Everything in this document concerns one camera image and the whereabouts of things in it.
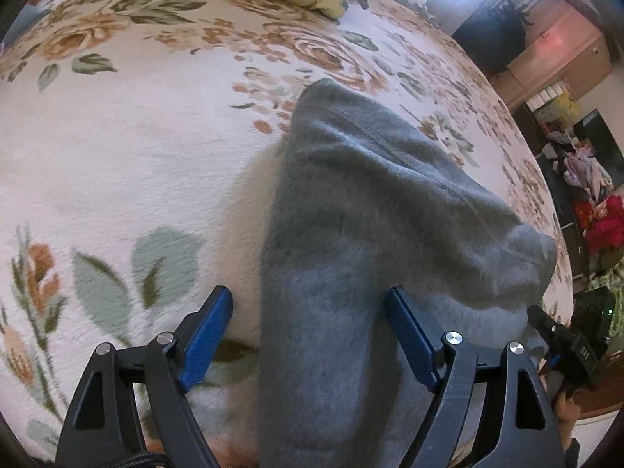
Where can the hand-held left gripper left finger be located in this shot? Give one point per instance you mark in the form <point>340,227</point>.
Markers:
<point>207,331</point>

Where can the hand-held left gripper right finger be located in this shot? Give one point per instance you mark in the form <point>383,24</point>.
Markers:
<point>409,331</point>

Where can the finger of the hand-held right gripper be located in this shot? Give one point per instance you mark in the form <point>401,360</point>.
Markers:
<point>543,324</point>

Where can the grey fleece pants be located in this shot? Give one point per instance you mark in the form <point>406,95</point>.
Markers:
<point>351,253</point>

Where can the person's right hand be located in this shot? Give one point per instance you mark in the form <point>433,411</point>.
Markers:
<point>565,414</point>

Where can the green patterned cloth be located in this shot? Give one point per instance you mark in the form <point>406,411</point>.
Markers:
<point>609,297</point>

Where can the red cloth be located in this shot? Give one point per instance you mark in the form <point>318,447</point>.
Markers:
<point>607,224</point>

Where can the black cabinet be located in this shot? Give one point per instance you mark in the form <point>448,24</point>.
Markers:
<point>560,195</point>

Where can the pile of pastel clothes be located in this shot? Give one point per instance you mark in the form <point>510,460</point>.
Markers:
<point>582,170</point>

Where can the floral bed blanket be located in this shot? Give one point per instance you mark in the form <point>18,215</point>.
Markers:
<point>122,156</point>

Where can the black flat screen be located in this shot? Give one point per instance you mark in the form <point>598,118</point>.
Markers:
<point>597,131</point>

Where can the stack of white packets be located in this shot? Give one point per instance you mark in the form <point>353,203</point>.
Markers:
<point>551,100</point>

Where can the wooden wardrobe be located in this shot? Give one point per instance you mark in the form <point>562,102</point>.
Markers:
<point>560,53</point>

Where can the black hanging garment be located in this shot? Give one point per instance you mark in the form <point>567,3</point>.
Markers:
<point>492,34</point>

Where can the purple grey pillow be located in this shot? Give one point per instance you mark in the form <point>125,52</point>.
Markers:
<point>12,29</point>

